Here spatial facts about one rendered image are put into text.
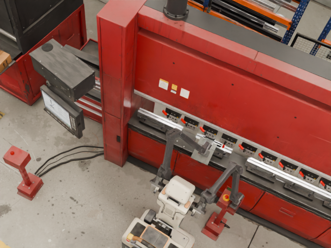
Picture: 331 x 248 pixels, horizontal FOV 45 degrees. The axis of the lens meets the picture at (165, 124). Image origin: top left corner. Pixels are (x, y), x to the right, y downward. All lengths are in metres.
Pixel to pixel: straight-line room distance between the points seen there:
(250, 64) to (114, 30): 1.06
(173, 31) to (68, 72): 0.88
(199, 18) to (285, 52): 0.71
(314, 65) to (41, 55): 2.10
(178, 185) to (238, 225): 1.65
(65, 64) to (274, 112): 1.72
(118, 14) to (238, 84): 1.08
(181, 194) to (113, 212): 1.51
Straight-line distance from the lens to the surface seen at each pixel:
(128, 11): 3.18
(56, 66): 3.29
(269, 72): 3.05
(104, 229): 4.64
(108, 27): 3.16
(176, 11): 3.12
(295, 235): 4.98
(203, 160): 3.93
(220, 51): 3.07
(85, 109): 5.06
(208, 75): 3.31
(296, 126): 3.44
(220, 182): 3.50
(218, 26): 3.17
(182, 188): 3.34
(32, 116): 5.41
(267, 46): 3.15
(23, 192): 4.85
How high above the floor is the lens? 4.40
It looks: 56 degrees down
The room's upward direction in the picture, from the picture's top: 11 degrees clockwise
